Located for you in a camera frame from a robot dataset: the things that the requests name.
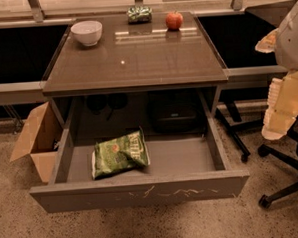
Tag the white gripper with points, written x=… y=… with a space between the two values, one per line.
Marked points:
x=292 y=44

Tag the green jalapeno chip bag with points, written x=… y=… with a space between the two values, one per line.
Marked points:
x=117 y=155

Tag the brown counter cabinet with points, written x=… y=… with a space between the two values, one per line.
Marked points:
x=142 y=57

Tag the green foil snack bag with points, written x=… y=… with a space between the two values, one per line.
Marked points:
x=139 y=14

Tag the grey open drawer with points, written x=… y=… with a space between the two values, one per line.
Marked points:
x=183 y=167

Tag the red apple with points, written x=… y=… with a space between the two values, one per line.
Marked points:
x=174 y=21

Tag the white ceramic bowl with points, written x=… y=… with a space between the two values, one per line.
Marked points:
x=87 y=33

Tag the cardboard box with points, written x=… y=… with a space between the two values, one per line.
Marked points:
x=38 y=139

